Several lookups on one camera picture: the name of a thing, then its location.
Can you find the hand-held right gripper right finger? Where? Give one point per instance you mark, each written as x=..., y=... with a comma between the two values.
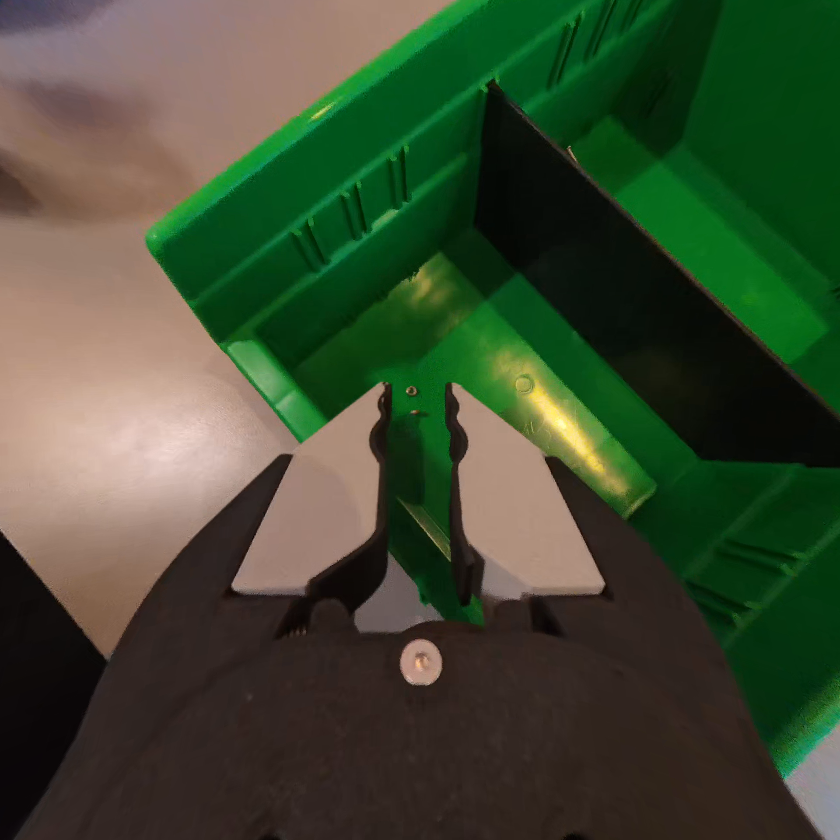
x=518, y=518

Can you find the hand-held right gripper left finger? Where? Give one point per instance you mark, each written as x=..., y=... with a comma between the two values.
x=321, y=512

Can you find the green plastic bin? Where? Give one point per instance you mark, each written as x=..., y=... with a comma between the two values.
x=367, y=164

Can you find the black bin divider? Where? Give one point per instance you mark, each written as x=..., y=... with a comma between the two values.
x=590, y=275

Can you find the person's black clothing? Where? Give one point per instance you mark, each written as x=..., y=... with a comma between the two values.
x=39, y=689

